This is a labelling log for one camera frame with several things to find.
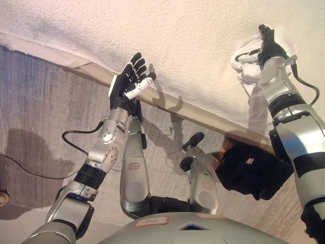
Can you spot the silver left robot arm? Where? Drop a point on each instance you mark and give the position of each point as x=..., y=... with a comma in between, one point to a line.
x=101, y=150

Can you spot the silver left robot leg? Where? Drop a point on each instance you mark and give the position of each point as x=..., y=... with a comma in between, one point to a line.
x=133, y=178

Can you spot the silver right robot leg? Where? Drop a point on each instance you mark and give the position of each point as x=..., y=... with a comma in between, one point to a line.
x=203, y=188

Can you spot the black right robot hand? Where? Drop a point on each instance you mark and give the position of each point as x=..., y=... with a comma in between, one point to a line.
x=271, y=49

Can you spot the white terry bed blanket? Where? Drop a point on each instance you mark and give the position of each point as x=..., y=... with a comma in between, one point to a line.
x=190, y=38

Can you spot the silver robot leg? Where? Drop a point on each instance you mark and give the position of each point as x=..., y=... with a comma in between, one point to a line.
x=133, y=178
x=203, y=188

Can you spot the low bed with beige base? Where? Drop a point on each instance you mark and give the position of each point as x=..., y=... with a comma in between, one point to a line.
x=177, y=109

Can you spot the grey robot torso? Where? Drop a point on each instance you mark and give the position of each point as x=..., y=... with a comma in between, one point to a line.
x=193, y=231

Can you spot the grey woven rug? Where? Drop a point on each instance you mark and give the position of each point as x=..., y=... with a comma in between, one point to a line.
x=43, y=114

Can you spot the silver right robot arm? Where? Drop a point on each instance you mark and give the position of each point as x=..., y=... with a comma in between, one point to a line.
x=302, y=142

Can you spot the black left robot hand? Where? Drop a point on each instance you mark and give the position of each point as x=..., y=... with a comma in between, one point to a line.
x=122, y=86

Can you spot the black fabric basket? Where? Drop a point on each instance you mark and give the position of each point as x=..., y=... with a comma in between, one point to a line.
x=254, y=172

